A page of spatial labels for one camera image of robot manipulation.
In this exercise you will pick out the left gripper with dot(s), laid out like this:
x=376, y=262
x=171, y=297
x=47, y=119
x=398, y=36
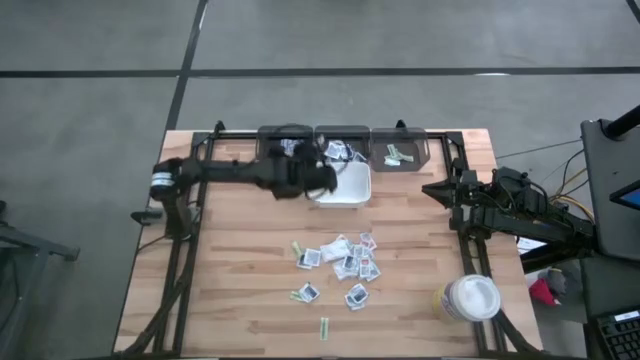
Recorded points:
x=305, y=180

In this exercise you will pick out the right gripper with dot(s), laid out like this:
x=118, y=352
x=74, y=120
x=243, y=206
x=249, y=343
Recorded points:
x=462, y=200

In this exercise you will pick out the blue striped bandage packet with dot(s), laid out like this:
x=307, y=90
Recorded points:
x=289, y=145

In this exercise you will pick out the green print packet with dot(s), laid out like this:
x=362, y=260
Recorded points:
x=296, y=296
x=296, y=248
x=391, y=162
x=406, y=157
x=324, y=329
x=395, y=151

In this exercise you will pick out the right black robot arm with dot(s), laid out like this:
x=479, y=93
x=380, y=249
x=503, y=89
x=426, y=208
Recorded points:
x=525, y=225

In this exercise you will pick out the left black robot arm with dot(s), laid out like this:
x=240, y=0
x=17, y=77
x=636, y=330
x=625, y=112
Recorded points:
x=225, y=172

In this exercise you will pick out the grey translucent plastic bin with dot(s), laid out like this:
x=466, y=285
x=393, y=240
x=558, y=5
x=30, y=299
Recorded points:
x=345, y=132
x=420, y=140
x=267, y=150

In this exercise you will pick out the white plastic bin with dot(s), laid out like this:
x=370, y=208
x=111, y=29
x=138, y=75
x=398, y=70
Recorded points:
x=350, y=190

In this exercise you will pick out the white paper sheet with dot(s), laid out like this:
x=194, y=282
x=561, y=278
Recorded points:
x=530, y=245

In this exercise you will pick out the white gauze pad packet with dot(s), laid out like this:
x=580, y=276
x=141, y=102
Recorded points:
x=335, y=250

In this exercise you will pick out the disinfecting wipes canister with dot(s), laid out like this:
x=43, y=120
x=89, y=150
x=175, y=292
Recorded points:
x=470, y=297

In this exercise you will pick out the red cloth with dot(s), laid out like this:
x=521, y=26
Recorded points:
x=542, y=294

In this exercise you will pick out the grey glove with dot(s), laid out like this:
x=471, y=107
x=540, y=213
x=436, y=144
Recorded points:
x=557, y=281

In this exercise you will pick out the dark side desk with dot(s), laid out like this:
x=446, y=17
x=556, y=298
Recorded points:
x=605, y=165

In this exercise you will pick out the blue screen tablet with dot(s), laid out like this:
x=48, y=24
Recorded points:
x=627, y=196

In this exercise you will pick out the black pole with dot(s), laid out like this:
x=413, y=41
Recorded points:
x=622, y=122

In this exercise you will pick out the black keyboard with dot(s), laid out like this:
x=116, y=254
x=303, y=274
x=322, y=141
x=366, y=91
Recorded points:
x=620, y=337

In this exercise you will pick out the black floor stand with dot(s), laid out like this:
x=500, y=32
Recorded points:
x=30, y=245

